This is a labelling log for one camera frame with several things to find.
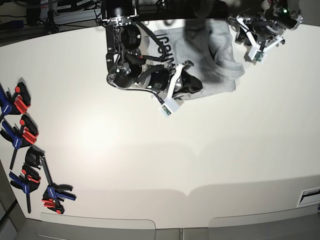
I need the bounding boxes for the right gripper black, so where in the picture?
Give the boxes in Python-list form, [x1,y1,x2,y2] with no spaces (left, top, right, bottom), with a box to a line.
[147,67,203,99]

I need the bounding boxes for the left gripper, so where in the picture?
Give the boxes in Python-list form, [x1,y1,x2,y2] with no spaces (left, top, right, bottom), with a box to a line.
[235,18,285,47]

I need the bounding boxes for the blue red bar clamp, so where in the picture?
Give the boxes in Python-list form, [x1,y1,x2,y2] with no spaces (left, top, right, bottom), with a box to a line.
[0,78,31,122]
[9,163,41,214]
[0,114,39,170]

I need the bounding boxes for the white label plate on table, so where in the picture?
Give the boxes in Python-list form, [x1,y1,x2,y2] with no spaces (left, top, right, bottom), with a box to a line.
[296,187,320,208]

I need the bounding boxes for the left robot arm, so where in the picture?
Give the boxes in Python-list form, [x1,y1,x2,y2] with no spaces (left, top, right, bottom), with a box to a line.
[234,0,304,46]

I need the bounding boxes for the top blue red bar clamp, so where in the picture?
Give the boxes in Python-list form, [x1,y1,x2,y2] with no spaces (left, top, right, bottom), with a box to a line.
[0,78,31,122]

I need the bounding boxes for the grey T-shirt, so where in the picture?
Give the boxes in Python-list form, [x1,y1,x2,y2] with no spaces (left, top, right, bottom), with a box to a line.
[153,19,245,100]

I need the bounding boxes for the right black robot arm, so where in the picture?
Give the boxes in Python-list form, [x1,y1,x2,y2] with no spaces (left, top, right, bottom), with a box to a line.
[96,0,203,104]

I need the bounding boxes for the aluminium frame rail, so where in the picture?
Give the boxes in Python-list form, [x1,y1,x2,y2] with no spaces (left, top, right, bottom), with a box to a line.
[53,8,101,25]

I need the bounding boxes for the long bar clamp black pad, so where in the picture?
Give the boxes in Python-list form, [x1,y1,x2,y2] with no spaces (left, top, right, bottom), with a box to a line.
[25,146,77,215]

